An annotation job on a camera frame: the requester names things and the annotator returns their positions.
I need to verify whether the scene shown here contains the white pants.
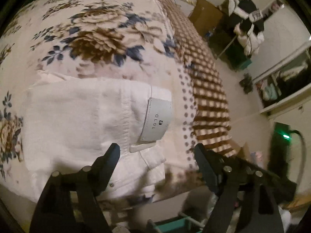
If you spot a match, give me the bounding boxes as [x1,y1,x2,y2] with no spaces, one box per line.
[22,71,172,201]

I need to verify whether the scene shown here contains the teal drying rack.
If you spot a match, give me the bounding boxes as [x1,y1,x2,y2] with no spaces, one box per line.
[146,212,205,233]

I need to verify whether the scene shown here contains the white wardrobe shelf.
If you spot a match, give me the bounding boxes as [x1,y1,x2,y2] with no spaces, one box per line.
[253,41,310,115]

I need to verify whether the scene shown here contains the floral bed blanket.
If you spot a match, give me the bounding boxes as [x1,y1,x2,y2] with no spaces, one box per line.
[1,0,230,201]

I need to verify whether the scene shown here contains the brown cardboard box by bed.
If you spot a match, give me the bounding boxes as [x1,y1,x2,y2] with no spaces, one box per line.
[189,0,225,37]

